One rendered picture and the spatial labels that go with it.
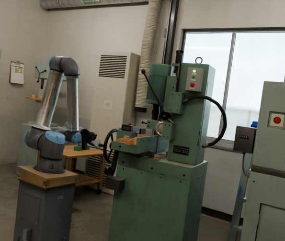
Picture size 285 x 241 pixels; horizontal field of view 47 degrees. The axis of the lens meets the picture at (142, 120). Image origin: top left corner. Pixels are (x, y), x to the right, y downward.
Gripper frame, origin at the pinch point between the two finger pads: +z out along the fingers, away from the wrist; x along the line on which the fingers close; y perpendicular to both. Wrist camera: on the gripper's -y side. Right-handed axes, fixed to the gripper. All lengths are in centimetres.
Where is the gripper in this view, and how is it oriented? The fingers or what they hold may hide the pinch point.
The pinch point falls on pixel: (99, 147)
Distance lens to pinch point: 266.5
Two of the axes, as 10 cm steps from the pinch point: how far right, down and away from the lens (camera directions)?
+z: 8.0, 4.7, -3.8
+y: 4.3, -8.8, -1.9
